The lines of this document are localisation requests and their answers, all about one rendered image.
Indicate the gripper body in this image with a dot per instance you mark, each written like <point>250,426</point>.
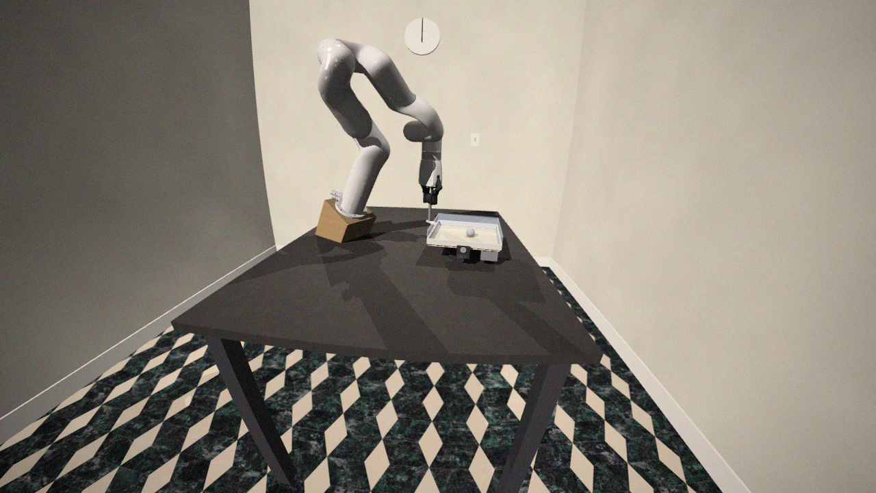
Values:
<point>429,170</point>

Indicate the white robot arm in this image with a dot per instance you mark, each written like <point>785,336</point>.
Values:
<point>339,60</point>

